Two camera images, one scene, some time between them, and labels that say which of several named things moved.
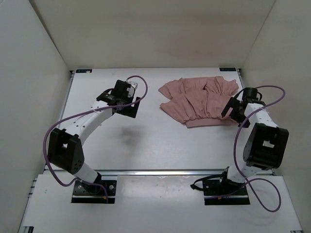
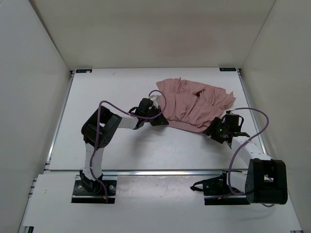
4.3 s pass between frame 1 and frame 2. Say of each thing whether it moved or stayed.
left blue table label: stayed
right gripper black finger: moved
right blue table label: stayed
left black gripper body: moved
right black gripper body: moved
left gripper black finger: moved
